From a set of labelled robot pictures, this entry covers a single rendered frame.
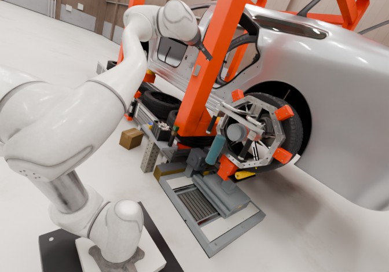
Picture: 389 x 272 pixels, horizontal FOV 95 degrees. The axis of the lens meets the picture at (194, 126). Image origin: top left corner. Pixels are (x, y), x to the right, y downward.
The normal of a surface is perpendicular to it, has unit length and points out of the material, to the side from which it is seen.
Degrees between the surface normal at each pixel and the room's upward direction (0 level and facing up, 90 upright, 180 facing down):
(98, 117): 53
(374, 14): 90
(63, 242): 0
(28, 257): 0
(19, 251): 0
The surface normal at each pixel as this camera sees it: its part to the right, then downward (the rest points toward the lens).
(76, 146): 0.83, 0.22
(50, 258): 0.35, -0.88
